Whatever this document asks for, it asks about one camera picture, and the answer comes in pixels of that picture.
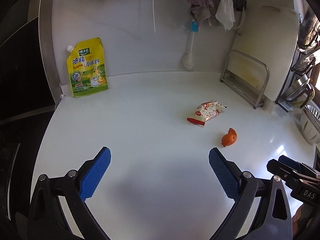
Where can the red white snack wrapper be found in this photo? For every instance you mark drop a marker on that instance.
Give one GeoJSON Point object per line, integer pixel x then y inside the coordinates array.
{"type": "Point", "coordinates": [205, 112]}

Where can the blue white bottle brush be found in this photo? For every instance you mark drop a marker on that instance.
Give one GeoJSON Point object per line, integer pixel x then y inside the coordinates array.
{"type": "Point", "coordinates": [188, 59]}

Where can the steel cutting board rack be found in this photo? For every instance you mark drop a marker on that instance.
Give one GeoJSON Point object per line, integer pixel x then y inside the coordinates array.
{"type": "Point", "coordinates": [247, 76]}

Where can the black stove hob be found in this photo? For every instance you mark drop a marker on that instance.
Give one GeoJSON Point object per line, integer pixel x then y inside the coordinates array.
{"type": "Point", "coordinates": [26, 108]}

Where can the black dish rack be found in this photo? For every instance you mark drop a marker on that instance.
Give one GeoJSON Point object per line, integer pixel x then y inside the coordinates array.
{"type": "Point", "coordinates": [298, 88]}

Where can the yellow seasoning pouch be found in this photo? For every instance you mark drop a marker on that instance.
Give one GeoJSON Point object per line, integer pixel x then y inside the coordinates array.
{"type": "Point", "coordinates": [86, 68]}

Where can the orange peel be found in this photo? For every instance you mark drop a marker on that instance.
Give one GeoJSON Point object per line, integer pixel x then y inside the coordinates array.
{"type": "Point", "coordinates": [229, 138]}

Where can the white hanging cloth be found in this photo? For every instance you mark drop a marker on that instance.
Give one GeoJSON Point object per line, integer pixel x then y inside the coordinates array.
{"type": "Point", "coordinates": [225, 14]}

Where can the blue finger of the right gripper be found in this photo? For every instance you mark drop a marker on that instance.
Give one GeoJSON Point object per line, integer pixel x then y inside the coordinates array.
{"type": "Point", "coordinates": [289, 162]}

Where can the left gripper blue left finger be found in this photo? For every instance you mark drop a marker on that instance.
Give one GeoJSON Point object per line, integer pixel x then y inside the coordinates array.
{"type": "Point", "coordinates": [91, 173]}

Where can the white cutting board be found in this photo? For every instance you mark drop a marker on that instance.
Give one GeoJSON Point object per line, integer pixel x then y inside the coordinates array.
{"type": "Point", "coordinates": [269, 35]}

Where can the purple grey dish cloth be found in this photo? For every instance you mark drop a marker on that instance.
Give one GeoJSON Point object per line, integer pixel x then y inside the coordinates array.
{"type": "Point", "coordinates": [200, 9]}

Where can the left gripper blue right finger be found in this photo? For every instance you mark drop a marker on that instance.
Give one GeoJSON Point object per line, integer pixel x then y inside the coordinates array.
{"type": "Point", "coordinates": [227, 173]}

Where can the white patterned colander bowl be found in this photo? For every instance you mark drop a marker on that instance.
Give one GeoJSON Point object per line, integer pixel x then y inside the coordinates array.
{"type": "Point", "coordinates": [309, 122]}

